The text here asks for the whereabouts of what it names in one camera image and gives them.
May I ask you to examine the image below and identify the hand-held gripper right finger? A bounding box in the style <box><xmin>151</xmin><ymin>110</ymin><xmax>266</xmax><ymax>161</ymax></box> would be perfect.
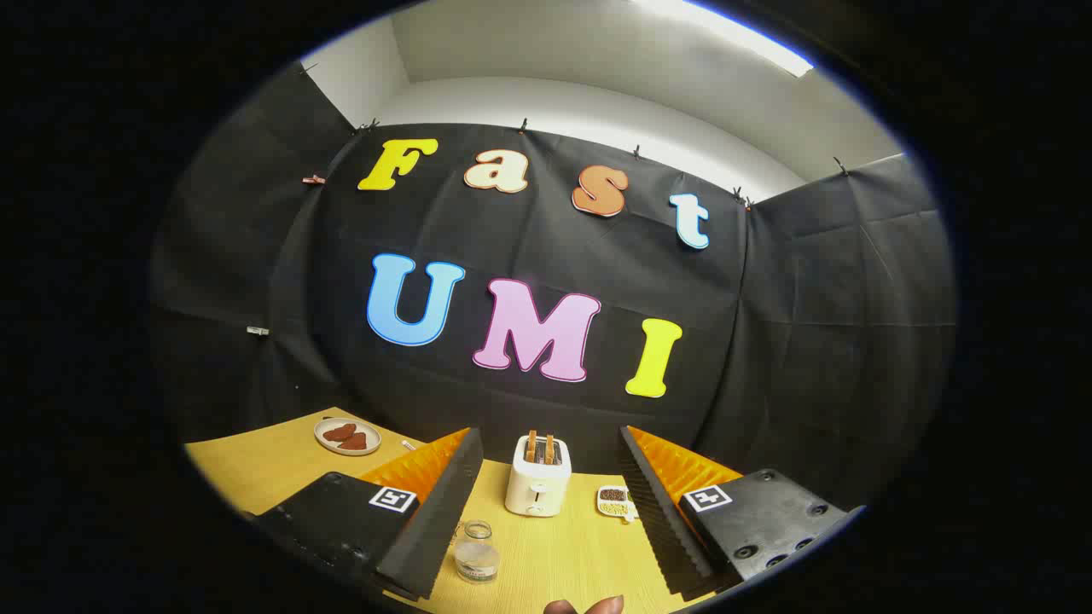
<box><xmin>619</xmin><ymin>425</ymin><xmax>867</xmax><ymax>598</ymax></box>

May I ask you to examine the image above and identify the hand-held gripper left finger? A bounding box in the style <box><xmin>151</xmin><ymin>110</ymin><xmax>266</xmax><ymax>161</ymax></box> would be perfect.
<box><xmin>243</xmin><ymin>426</ymin><xmax>485</xmax><ymax>602</ymax></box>

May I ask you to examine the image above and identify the white divided dish with grains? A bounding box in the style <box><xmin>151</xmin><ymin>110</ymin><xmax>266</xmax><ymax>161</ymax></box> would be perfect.
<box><xmin>596</xmin><ymin>484</ymin><xmax>639</xmax><ymax>523</ymax></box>

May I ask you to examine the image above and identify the small glass jar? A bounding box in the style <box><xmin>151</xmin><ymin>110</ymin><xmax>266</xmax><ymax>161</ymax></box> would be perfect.
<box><xmin>453</xmin><ymin>520</ymin><xmax>501</xmax><ymax>584</ymax></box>

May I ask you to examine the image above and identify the white toaster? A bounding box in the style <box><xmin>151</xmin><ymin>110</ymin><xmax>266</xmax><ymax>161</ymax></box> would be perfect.
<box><xmin>504</xmin><ymin>434</ymin><xmax>573</xmax><ymax>518</ymax></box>

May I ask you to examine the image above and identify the wooden table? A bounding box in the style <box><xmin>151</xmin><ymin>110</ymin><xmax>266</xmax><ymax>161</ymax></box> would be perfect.
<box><xmin>183</xmin><ymin>409</ymin><xmax>717</xmax><ymax>614</ymax></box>

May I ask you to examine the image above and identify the white round plate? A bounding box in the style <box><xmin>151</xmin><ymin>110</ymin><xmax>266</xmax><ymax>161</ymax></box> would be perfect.
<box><xmin>314</xmin><ymin>416</ymin><xmax>382</xmax><ymax>457</ymax></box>

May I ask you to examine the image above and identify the black backdrop cloth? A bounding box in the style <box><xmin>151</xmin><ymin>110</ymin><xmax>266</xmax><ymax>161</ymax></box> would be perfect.
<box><xmin>149</xmin><ymin>64</ymin><xmax>956</xmax><ymax>513</ymax></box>

